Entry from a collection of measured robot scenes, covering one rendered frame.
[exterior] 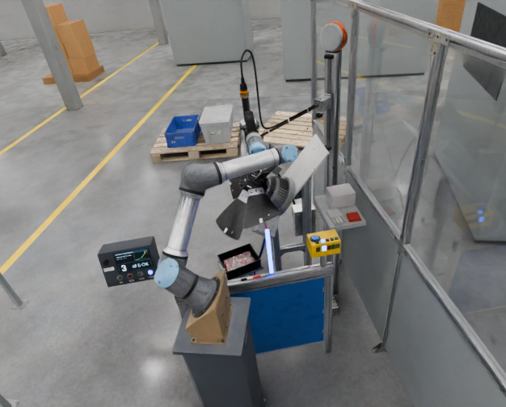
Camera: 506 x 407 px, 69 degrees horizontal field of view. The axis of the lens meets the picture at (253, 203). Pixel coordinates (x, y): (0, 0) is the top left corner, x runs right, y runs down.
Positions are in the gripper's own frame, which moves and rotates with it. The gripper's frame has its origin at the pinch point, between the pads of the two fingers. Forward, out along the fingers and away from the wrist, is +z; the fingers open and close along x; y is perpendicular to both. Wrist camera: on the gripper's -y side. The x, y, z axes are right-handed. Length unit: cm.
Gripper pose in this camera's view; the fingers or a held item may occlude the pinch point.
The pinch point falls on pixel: (246, 119)
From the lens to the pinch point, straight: 197.9
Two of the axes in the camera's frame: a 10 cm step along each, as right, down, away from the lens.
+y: 1.1, 8.0, 5.9
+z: -1.5, -5.7, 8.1
